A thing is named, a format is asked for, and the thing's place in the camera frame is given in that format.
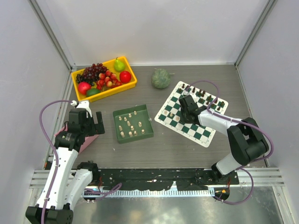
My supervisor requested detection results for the green white chess board mat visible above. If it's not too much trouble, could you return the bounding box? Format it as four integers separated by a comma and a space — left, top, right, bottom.
155, 81, 228, 147

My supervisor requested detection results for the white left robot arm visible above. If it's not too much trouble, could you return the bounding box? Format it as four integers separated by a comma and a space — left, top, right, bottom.
25, 108, 105, 224

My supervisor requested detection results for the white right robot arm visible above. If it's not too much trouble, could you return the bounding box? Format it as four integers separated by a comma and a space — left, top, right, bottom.
179, 95, 269, 184

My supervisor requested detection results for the pink plastic box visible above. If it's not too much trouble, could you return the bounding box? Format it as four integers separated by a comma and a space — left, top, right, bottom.
54, 127, 99, 154

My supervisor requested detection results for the green lime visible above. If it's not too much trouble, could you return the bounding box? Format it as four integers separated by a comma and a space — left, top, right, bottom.
86, 88, 101, 97

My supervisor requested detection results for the green plastic tray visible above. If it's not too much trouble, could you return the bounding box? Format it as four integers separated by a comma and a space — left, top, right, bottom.
113, 105, 154, 144

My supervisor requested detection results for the red peach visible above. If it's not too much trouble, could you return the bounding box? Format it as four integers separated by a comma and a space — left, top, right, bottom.
78, 82, 92, 95

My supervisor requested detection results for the green melon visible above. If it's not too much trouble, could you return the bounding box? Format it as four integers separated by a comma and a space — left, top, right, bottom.
151, 68, 174, 89

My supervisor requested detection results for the dark blue grape bunch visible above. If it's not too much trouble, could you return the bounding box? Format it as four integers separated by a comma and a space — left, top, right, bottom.
76, 74, 94, 86

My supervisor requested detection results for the red cherry cluster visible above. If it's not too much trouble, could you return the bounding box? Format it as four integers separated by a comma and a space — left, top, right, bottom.
96, 70, 123, 91

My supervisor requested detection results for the dark red grape bunch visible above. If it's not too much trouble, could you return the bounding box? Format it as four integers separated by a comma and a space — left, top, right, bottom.
82, 63, 108, 82

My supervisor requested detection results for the red apple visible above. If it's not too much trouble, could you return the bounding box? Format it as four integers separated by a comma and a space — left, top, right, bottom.
119, 70, 132, 84

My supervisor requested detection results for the green pear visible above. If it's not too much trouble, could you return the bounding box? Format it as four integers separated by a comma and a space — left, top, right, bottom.
114, 58, 125, 72

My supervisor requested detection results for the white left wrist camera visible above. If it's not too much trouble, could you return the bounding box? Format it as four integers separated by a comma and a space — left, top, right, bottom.
70, 100, 93, 117

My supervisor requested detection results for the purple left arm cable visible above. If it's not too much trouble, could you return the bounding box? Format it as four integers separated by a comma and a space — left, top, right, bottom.
38, 100, 77, 224

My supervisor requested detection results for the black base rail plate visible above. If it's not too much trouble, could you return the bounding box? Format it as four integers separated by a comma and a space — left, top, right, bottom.
92, 168, 239, 191

